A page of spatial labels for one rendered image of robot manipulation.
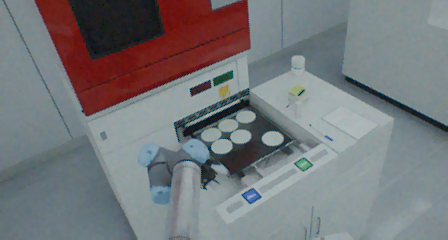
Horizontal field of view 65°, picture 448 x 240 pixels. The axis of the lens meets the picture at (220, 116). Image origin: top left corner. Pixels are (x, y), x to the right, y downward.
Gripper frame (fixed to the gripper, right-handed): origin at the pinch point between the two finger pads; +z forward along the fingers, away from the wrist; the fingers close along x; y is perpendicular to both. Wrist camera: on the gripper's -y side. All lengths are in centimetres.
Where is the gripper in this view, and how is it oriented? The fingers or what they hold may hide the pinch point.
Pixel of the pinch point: (220, 176)
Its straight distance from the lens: 133.5
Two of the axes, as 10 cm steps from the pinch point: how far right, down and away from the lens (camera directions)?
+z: 7.1, 3.4, 6.2
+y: 4.6, 4.4, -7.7
